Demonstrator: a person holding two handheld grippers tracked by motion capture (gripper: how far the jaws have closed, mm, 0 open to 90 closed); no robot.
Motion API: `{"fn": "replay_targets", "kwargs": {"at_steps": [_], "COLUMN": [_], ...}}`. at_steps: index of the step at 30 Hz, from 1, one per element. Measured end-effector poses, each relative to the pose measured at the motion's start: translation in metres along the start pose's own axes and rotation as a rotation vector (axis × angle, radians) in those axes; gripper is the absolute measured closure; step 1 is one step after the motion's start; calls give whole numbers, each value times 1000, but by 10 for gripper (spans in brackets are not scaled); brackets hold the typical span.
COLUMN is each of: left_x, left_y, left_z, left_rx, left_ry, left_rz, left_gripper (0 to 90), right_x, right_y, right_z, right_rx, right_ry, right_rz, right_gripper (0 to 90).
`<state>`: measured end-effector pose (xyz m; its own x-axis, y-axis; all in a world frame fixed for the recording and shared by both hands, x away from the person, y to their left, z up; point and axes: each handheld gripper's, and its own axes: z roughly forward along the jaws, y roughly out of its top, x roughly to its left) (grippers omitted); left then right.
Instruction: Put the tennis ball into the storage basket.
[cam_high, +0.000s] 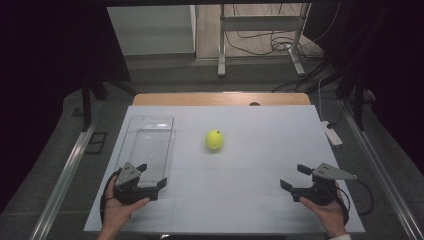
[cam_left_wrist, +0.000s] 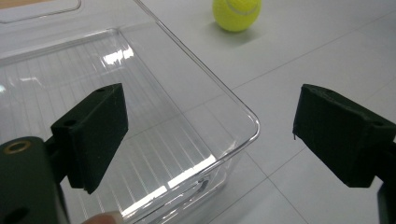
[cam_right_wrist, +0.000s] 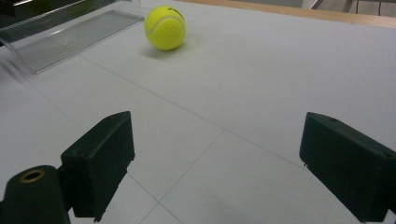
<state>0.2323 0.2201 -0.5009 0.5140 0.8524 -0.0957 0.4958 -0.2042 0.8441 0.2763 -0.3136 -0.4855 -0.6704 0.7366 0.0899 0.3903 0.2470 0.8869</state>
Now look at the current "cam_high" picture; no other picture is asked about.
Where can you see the person's left hand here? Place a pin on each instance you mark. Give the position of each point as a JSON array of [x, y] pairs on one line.
[[116, 213]]

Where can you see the white cabinet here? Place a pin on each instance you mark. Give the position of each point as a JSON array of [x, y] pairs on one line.
[[150, 30]]

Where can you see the aluminium floor rail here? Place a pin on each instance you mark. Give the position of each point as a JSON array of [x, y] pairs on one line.
[[380, 166], [63, 180]]

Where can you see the yellow tennis ball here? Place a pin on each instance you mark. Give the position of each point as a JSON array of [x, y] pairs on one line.
[[214, 139]]

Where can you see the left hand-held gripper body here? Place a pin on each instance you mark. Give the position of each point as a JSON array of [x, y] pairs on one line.
[[128, 176]]

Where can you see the black floor bracket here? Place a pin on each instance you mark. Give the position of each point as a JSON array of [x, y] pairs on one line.
[[96, 143]]

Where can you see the dark table grommet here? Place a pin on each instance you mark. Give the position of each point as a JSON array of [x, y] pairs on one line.
[[254, 104]]

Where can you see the white metal desk frame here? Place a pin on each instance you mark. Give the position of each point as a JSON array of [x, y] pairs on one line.
[[222, 43]]

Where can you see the white table board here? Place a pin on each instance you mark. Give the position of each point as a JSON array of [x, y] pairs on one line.
[[253, 186]]

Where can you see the person's right hand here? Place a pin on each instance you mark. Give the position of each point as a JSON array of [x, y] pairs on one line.
[[331, 216]]

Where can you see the clear plastic container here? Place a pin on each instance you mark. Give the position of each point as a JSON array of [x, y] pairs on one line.
[[150, 146]]

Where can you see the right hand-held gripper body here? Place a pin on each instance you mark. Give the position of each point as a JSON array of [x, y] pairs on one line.
[[321, 190]]

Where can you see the white power strip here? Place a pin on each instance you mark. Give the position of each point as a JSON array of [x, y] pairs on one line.
[[332, 134]]

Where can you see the dark curtain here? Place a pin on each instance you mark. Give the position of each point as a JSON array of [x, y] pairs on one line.
[[40, 83], [393, 66]]

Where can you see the black metal stand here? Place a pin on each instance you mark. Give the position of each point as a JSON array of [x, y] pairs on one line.
[[86, 100], [358, 100]]

